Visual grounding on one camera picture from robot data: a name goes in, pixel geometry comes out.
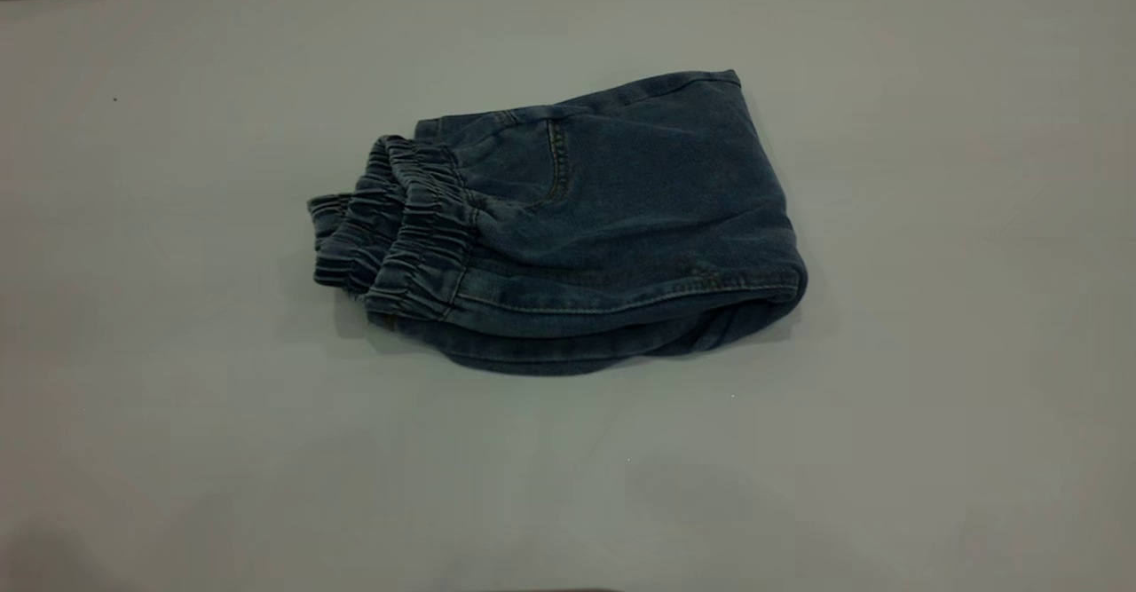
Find blue denim pants with print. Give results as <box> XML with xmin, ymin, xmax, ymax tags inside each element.
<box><xmin>307</xmin><ymin>69</ymin><xmax>809</xmax><ymax>376</ymax></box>

